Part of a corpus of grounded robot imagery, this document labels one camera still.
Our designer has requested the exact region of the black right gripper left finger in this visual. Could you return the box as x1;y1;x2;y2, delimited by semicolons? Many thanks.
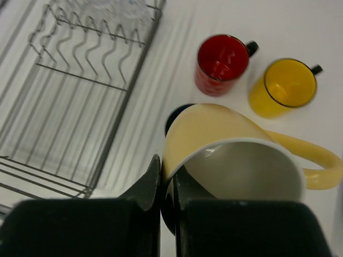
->
1;155;161;256

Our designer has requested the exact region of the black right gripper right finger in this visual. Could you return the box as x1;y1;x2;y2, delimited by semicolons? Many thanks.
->
174;171;332;256

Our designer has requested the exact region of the pale yellow mug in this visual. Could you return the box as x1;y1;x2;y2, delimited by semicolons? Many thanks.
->
161;103;342;232

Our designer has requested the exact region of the blue mug dark handle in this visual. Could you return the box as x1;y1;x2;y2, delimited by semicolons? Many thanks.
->
165;103;194;136

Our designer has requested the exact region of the yellow mug black handle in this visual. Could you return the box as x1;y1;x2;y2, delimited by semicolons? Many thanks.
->
249;58;323;119

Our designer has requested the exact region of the red mug black handle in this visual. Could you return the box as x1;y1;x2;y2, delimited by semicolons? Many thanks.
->
195;34;259;96

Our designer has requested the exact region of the dark wire dish rack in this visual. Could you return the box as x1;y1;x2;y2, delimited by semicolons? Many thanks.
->
1;1;165;217

